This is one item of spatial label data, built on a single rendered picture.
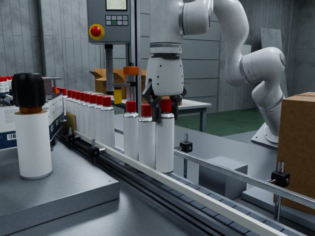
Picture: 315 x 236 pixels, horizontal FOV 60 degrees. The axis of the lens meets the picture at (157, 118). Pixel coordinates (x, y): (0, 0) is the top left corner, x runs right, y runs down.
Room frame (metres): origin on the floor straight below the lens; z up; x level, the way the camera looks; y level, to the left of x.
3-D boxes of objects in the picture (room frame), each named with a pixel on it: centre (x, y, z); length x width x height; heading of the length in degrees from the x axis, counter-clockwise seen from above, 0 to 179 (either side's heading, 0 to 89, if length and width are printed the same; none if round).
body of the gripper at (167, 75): (0.73, -0.02, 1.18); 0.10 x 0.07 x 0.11; 127
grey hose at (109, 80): (1.19, 0.21, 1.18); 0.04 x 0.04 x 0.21
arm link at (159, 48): (0.73, -0.02, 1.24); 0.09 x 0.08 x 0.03; 127
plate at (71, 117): (1.22, 0.40, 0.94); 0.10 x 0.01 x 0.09; 37
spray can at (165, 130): (0.73, -0.02, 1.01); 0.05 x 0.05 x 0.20
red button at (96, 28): (1.07, 0.23, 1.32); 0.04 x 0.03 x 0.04; 92
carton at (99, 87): (4.44, 0.84, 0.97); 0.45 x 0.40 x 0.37; 123
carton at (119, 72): (3.65, 0.40, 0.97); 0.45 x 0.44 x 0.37; 124
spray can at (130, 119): (0.88, 0.09, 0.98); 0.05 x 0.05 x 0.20
